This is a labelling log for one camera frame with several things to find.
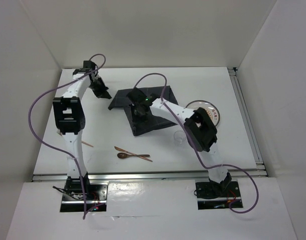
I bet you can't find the dark grey checked cloth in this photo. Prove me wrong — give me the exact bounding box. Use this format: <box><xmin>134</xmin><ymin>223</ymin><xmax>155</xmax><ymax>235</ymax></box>
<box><xmin>108</xmin><ymin>85</ymin><xmax>178</xmax><ymax>137</ymax></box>

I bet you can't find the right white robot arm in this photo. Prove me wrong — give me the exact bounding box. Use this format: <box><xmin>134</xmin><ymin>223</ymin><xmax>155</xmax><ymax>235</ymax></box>
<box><xmin>127</xmin><ymin>88</ymin><xmax>231</xmax><ymax>197</ymax></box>

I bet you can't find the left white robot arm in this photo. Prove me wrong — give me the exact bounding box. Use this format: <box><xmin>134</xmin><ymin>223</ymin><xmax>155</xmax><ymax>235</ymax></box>
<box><xmin>53</xmin><ymin>60</ymin><xmax>111</xmax><ymax>200</ymax></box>

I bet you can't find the copper knife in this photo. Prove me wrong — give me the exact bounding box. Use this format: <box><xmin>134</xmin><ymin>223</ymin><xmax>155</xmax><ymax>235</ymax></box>
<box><xmin>114</xmin><ymin>146</ymin><xmax>152</xmax><ymax>162</ymax></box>

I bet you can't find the clear plastic cup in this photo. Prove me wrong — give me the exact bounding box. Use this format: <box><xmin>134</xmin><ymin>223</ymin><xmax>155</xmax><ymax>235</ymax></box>
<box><xmin>173</xmin><ymin>130</ymin><xmax>187</xmax><ymax>148</ymax></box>

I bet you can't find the dark wooden spoon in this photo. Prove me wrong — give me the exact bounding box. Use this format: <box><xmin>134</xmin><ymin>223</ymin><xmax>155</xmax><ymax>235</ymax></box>
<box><xmin>117</xmin><ymin>152</ymin><xmax>150</xmax><ymax>159</ymax></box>

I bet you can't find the copper fork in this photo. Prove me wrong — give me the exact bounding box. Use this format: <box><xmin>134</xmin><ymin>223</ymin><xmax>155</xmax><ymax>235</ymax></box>
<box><xmin>57</xmin><ymin>130</ymin><xmax>94</xmax><ymax>148</ymax></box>

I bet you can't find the patterned glass plate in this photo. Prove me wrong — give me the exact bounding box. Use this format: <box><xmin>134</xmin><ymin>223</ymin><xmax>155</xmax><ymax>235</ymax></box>
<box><xmin>186</xmin><ymin>100</ymin><xmax>220</xmax><ymax>127</ymax></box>

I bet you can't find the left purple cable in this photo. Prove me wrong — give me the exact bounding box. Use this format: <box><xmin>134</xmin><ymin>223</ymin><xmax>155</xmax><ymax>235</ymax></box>
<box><xmin>28</xmin><ymin>53</ymin><xmax>107</xmax><ymax>220</ymax></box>

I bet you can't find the purple cable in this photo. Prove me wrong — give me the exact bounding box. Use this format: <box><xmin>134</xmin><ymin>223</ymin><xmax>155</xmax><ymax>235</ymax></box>
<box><xmin>28</xmin><ymin>53</ymin><xmax>107</xmax><ymax>220</ymax></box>
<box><xmin>134</xmin><ymin>72</ymin><xmax>259</xmax><ymax>214</ymax></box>

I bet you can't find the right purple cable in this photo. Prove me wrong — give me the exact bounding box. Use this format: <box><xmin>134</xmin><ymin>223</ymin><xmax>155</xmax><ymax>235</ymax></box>
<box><xmin>134</xmin><ymin>72</ymin><xmax>259</xmax><ymax>214</ymax></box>

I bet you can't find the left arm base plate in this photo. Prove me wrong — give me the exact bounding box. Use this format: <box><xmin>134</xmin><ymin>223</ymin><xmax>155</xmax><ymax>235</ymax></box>
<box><xmin>60</xmin><ymin>182</ymin><xmax>109</xmax><ymax>213</ymax></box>

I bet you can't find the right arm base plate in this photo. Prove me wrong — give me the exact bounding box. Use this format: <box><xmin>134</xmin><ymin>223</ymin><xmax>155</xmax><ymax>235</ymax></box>
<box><xmin>193</xmin><ymin>181</ymin><xmax>243</xmax><ymax>210</ymax></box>

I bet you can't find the front aluminium rail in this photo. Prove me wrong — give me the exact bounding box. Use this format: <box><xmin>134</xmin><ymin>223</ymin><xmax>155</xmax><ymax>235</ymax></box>
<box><xmin>31</xmin><ymin>169</ymin><xmax>268</xmax><ymax>183</ymax></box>

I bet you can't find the aluminium rail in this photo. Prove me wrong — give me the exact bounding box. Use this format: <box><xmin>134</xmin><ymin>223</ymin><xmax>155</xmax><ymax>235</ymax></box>
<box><xmin>31</xmin><ymin>169</ymin><xmax>268</xmax><ymax>183</ymax></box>
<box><xmin>227</xmin><ymin>67</ymin><xmax>266</xmax><ymax>170</ymax></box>

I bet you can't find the right aluminium rail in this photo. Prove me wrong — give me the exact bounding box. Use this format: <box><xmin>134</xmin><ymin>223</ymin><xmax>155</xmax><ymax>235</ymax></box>
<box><xmin>227</xmin><ymin>67</ymin><xmax>266</xmax><ymax>170</ymax></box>

